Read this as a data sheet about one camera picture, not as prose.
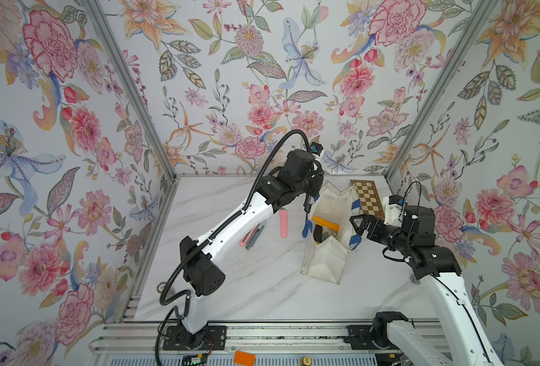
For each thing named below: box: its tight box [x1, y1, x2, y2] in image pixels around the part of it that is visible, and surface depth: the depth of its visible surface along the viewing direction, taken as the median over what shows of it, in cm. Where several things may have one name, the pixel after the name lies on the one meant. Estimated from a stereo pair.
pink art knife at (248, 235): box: [239, 223, 261, 248], surface depth 99 cm
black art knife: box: [302, 192, 315, 214], surface depth 75 cm
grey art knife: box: [245, 219, 267, 251], surface depth 100 cm
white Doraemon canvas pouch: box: [300, 181, 361, 285], surface depth 87 cm
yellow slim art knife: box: [312, 215, 341, 232], surface depth 102 cm
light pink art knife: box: [279, 207, 288, 239], surface depth 105 cm
